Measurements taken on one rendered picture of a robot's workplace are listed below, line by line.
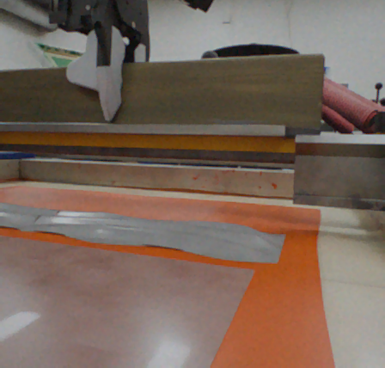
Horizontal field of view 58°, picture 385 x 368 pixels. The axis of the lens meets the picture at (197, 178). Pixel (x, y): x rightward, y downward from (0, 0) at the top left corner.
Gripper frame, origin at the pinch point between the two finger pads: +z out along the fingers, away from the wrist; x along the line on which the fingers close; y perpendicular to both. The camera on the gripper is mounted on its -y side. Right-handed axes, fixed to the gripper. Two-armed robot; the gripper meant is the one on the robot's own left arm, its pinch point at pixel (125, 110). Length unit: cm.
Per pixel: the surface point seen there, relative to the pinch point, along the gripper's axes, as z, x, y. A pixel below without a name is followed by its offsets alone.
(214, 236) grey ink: 9.5, 12.4, -13.9
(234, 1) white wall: -176, -408, 83
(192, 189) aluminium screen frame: 9.6, -10.5, -4.5
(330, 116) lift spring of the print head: -8, -99, -25
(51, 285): 10.0, 22.2, -9.1
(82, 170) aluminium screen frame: 7.9, -10.5, 13.0
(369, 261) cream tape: 10.0, 12.6, -23.4
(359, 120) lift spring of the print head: -3, -54, -30
